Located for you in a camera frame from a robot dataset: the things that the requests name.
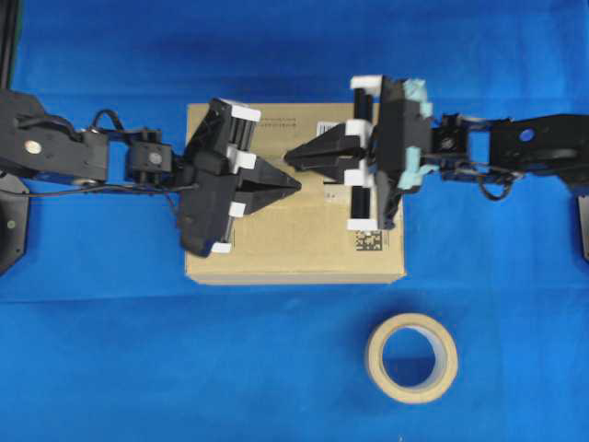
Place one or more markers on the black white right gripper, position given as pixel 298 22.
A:
pixel 381 150

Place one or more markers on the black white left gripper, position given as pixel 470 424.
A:
pixel 215 163

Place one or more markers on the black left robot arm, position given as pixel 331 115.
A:
pixel 41 146

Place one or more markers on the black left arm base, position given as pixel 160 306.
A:
pixel 14 220

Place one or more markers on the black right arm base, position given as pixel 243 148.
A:
pixel 583 208

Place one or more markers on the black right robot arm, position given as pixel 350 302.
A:
pixel 494 154

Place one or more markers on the brown cardboard box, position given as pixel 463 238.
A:
pixel 302 239

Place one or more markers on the beige masking tape roll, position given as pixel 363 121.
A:
pixel 411 376

